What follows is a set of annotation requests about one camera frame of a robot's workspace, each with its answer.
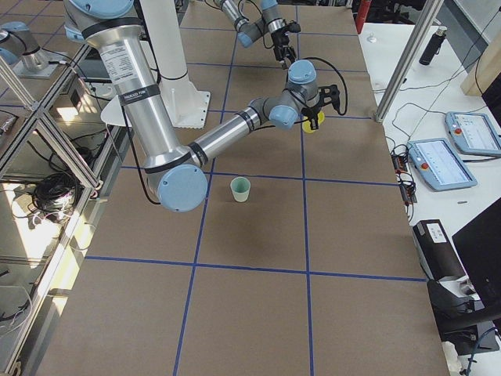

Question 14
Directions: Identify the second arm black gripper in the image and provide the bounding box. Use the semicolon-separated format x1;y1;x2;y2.
270;22;301;70

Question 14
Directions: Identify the red cylinder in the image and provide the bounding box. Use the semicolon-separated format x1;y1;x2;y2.
355;0;372;34

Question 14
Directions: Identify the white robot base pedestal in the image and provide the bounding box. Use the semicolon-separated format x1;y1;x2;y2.
100;0;211;129

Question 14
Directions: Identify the aluminium frame post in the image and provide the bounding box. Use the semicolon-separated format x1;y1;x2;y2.
374;0;444;123

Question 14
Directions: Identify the far teach pendant tablet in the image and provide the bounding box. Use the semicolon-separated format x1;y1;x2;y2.
445;112;500;157

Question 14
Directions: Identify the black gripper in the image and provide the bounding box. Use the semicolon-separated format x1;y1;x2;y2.
301;85;341;130

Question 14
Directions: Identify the black monitor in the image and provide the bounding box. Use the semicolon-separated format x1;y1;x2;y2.
452;199;500;306

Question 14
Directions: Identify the black box on desk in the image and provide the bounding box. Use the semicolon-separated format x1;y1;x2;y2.
413;219;466;282

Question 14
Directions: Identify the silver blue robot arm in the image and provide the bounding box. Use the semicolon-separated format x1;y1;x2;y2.
64;1;348;212

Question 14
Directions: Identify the teach pendant tablet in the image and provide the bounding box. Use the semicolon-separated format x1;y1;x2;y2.
407;138;478;191
445;112;500;157

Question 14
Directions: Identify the yellow cup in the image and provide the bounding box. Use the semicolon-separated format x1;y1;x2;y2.
301;111;325;134

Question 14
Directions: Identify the green cup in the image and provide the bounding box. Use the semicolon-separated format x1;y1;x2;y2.
230;176;251;203

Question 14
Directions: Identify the black bottle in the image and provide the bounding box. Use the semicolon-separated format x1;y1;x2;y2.
419;26;447;66

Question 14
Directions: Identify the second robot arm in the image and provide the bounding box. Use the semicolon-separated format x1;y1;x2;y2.
213;0;301;69

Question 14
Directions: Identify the near teach pendant tablet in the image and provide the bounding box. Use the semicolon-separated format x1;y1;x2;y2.
407;138;478;191

